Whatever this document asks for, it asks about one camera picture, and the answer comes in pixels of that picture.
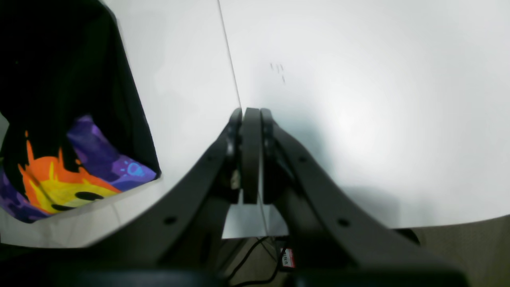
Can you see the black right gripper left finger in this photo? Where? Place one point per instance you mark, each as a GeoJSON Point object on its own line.
{"type": "Point", "coordinates": [175, 242]}

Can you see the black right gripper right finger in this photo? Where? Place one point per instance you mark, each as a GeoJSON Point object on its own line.
{"type": "Point", "coordinates": [334, 242]}

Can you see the black T-shirt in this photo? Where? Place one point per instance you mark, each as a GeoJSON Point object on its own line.
{"type": "Point", "coordinates": [77, 132]}

